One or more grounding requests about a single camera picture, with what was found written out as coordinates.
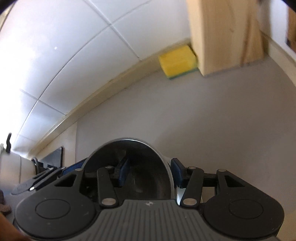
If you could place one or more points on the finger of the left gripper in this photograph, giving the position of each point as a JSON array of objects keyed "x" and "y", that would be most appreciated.
[{"x": 77, "y": 165}]

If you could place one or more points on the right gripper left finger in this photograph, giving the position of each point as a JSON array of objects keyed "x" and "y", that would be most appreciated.
[{"x": 109, "y": 178}]

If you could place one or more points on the yellow sponge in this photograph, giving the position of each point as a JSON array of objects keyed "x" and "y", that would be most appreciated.
[{"x": 177, "y": 62}]

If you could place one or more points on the person's right hand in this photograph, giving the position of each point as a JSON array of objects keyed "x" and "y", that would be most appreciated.
[{"x": 8, "y": 231}]

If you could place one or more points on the wooden knife block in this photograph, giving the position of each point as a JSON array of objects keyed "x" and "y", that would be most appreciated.
[{"x": 224, "y": 34}]

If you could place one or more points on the large steel bowl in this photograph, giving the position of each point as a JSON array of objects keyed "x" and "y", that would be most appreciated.
[{"x": 149, "y": 174}]

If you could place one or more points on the steel pressure cooker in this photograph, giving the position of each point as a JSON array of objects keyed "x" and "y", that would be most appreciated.
[{"x": 14, "y": 168}]

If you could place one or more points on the wooden window frame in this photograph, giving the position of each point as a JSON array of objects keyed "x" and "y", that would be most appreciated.
[{"x": 291, "y": 32}]

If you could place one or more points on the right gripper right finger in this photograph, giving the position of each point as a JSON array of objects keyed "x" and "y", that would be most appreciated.
[{"x": 190, "y": 179}]

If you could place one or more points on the black gas stove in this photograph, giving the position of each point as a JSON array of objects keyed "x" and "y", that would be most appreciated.
[{"x": 52, "y": 160}]

